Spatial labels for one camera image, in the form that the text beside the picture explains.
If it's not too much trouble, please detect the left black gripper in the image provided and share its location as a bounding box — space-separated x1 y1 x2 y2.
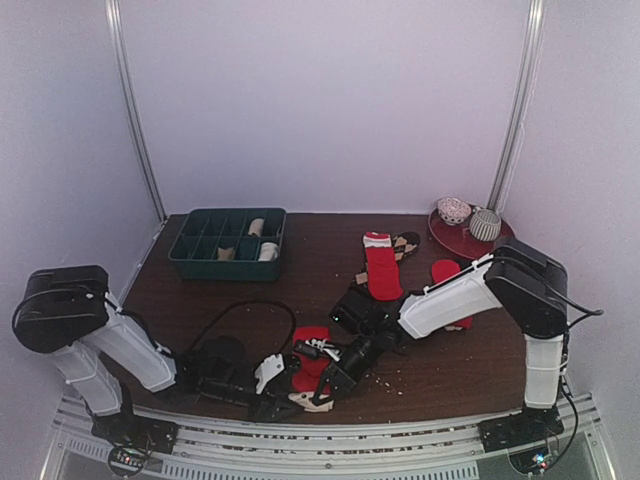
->
201 374 304 425

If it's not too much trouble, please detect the beige sock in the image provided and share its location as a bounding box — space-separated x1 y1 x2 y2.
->
247 218 265 237
216 246 236 261

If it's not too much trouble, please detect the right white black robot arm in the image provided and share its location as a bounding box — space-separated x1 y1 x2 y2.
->
311 237 569 442

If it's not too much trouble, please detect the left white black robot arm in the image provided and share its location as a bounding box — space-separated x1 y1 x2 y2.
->
11 265 304 444

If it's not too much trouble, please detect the red sock with white cuff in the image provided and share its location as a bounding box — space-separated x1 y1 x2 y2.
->
363 232 403 302

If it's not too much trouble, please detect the argyle sock at back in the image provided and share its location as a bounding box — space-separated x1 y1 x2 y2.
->
352 231 421 288

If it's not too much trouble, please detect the green divided organizer tray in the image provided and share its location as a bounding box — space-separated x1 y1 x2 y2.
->
168 207 287 282

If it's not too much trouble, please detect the red plate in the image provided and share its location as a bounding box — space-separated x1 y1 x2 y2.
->
428 209 493 260

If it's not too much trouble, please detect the white dotted bowl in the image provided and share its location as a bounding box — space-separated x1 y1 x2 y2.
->
437 197 472 226

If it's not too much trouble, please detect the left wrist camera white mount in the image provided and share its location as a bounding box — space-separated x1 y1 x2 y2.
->
254 354 301 394

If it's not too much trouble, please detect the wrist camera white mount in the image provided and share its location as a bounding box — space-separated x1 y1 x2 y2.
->
294 338 345 361
254 354 301 394

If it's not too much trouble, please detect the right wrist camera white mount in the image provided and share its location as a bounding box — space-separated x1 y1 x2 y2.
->
294 338 345 361

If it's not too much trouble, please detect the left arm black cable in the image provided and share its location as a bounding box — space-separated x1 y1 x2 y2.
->
187 299 297 359

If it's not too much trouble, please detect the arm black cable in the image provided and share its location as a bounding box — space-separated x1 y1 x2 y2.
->
544 279 605 451
187 299 297 359

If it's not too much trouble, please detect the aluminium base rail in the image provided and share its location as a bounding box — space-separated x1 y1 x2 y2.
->
36 394 623 479

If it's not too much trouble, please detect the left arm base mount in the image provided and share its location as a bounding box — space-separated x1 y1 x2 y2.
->
91 412 178 478

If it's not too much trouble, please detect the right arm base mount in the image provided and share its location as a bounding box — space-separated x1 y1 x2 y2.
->
478 407 564 476

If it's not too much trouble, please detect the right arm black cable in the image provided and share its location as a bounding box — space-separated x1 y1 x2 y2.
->
544 279 605 451

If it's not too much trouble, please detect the right aluminium frame post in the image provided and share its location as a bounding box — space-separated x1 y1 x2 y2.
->
487 0 546 215

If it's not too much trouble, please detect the aluminium frame post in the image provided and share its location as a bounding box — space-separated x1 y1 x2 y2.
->
487 0 546 215
104 0 167 223

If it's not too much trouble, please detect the left aluminium frame post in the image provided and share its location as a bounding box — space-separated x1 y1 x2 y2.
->
104 0 167 223

